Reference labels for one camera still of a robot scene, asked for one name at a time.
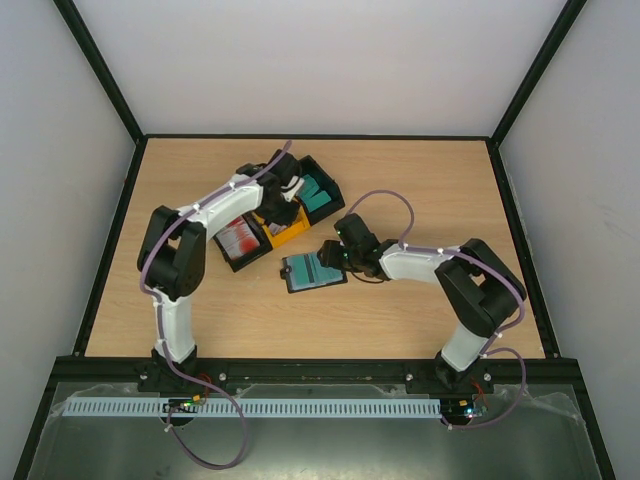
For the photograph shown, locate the black card bin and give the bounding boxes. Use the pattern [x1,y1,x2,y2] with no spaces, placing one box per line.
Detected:
[213,213,272,273]
[296,155,345,226]

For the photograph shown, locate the black left card bin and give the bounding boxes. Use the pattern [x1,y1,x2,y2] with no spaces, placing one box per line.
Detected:
[213,213,272,273]

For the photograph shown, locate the black enclosure frame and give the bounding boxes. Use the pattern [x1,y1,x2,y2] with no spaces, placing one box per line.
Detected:
[14,0,615,479]

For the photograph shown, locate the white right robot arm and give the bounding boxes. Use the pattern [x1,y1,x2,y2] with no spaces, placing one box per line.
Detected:
[317,213,527,392]

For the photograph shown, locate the teal card stack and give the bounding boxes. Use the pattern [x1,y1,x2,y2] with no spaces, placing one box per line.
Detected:
[298,175,332,213]

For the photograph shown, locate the grey slotted cable duct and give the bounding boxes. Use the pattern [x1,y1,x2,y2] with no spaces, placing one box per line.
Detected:
[62,397,441,419]

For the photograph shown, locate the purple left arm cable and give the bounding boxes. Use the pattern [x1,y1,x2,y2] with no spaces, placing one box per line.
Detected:
[139,139,294,470]

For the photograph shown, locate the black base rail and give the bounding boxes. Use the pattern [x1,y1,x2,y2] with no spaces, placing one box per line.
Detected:
[52,353,581,396]

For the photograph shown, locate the black right card bin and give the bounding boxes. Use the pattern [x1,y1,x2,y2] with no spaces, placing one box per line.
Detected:
[296,155,345,226]

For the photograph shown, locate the black leather card holder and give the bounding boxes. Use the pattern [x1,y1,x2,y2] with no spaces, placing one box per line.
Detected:
[280,252,348,294]

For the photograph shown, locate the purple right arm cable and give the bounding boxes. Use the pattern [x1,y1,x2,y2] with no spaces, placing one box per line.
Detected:
[344,188,529,431]

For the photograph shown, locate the red and white cards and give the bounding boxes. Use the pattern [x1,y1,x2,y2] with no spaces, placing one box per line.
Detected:
[215,217,261,261]

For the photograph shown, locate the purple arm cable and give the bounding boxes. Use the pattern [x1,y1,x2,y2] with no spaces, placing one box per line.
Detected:
[344,188,529,431]
[139,139,294,470]

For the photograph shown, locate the yellow middle card bin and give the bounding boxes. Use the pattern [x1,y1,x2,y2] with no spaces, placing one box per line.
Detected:
[252,202,311,248]

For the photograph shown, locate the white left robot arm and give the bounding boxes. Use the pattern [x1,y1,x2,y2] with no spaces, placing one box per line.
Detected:
[137,141,303,367]

